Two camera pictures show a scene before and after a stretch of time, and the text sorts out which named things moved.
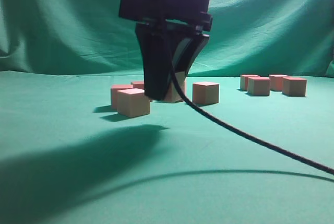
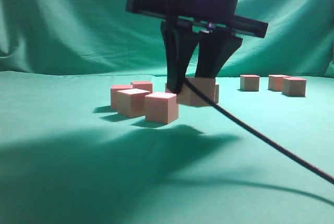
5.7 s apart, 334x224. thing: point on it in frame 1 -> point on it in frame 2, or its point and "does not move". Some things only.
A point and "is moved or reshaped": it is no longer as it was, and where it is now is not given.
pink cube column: [133, 102] does not move
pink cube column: [114, 89] does not move
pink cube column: [138, 84] does not move
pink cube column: [276, 81] does not move
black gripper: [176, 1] -> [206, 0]
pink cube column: [259, 86] -> [189, 96]
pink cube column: [243, 81] does not move
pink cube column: [171, 94] is moved or reshaped
